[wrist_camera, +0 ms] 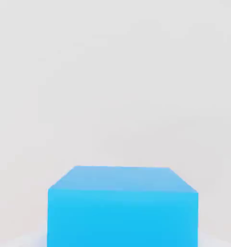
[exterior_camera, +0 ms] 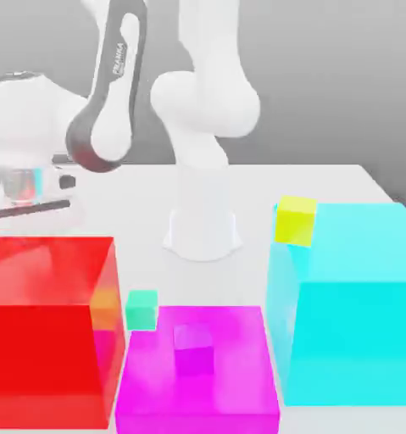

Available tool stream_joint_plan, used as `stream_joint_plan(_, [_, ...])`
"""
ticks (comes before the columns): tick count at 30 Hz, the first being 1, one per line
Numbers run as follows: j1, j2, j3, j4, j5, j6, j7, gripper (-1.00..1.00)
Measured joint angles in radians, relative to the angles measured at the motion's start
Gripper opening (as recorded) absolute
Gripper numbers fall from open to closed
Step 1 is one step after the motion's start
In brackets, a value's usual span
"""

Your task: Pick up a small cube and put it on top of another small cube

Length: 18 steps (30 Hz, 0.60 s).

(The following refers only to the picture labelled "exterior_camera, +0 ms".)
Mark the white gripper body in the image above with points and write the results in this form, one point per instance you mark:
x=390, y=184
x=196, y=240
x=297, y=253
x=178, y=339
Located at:
x=26, y=207

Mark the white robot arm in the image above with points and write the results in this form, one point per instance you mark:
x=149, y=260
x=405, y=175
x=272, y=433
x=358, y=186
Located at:
x=202, y=101

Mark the small green cube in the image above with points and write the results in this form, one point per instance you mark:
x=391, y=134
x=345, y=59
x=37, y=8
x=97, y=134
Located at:
x=141, y=310

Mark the small magenta cube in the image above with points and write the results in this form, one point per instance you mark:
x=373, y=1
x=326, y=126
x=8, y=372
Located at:
x=193, y=352

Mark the small yellow cube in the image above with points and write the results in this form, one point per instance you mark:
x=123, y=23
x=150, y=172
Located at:
x=294, y=222

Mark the large red box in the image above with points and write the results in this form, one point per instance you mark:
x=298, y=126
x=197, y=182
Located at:
x=40, y=356

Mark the large magenta box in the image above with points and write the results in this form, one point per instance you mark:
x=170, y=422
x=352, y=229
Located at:
x=195, y=400

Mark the large cyan box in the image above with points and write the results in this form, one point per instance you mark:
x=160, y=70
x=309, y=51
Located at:
x=351, y=339

